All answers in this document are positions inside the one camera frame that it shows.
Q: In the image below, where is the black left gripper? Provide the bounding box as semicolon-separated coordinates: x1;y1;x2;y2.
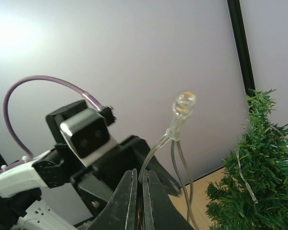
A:
71;135;180;218

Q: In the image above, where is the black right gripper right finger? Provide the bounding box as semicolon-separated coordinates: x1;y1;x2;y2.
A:
142;171;193;230

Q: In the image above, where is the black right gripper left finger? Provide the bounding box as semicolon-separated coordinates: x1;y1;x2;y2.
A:
88;169;137;230

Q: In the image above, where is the small green christmas tree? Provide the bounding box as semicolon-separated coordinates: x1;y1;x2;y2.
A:
206;90;288;230

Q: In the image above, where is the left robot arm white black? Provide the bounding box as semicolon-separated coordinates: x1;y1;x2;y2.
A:
0;136;190;230

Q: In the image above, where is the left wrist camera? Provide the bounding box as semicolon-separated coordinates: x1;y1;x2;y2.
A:
45;100;118;167

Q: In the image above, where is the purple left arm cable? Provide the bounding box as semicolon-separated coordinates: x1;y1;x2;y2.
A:
0;75;104;173

